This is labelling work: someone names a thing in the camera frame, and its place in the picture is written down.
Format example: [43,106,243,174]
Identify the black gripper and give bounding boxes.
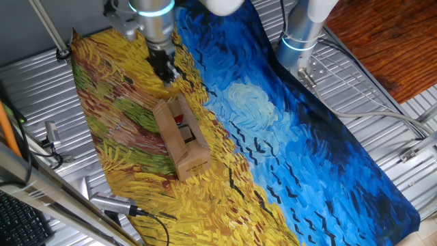
[146,43,181,87]

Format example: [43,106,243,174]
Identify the brown cardboard box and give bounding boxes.
[152,94,212,182]

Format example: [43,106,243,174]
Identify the small inner cardboard box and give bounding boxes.
[179,124,198,144]

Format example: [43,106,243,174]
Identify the painted wheat field cloth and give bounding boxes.
[70,0,421,246]

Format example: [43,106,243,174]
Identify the grey metal pole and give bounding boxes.
[29,0,72,62]

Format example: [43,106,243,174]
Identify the shiny metal plate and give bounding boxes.
[80,176,92,200]

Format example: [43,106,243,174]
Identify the orange tube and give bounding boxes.
[0,100,22,158]

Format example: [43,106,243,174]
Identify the black keyboard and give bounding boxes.
[0,191,55,246]

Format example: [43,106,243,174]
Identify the brown wooden board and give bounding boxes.
[326,0,437,105]

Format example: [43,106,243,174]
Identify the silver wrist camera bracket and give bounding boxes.
[104,0,144,42]

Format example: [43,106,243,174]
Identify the small grey camera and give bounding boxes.
[44,121,62,148]

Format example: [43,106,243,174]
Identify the silver ribbed camera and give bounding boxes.
[89,191,144,217]

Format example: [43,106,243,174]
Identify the black camera cable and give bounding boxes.
[136,208,171,246]

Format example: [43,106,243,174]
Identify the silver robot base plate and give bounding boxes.
[290,56,328,81]

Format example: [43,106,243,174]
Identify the aluminium frame bar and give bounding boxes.
[0,141,141,246]

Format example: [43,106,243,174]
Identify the grey base cable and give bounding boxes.
[298,68,434,136]

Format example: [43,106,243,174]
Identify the small metal corner bracket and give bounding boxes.
[399,148,418,163]

